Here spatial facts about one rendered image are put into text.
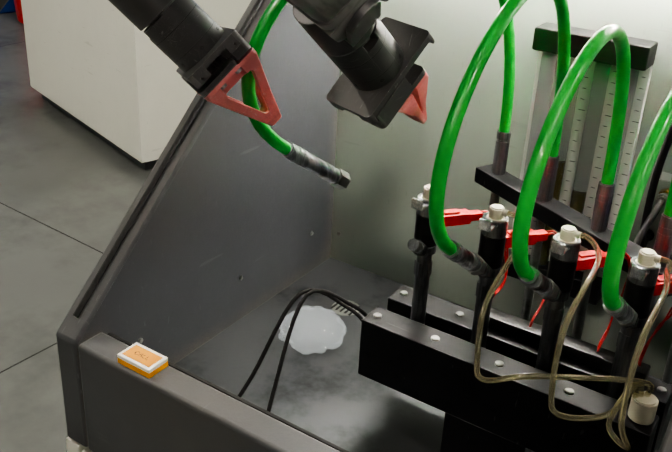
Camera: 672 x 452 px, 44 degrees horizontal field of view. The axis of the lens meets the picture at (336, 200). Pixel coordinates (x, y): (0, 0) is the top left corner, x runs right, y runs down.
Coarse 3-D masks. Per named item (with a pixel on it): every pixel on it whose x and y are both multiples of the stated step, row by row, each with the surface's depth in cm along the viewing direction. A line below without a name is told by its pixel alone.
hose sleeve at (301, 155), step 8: (296, 152) 90; (304, 152) 91; (296, 160) 90; (304, 160) 91; (312, 160) 91; (320, 160) 93; (312, 168) 92; (320, 168) 92; (328, 168) 93; (336, 168) 95; (320, 176) 94; (328, 176) 94; (336, 176) 94
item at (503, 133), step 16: (272, 0) 82; (272, 16) 82; (256, 32) 82; (512, 32) 101; (256, 48) 82; (512, 48) 102; (512, 64) 104; (512, 80) 105; (512, 96) 106; (256, 128) 86; (272, 144) 88; (288, 144) 89
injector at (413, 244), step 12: (420, 216) 94; (420, 228) 95; (420, 240) 95; (432, 240) 95; (420, 252) 95; (432, 252) 96; (420, 264) 97; (420, 276) 97; (420, 288) 98; (420, 300) 99; (420, 312) 100
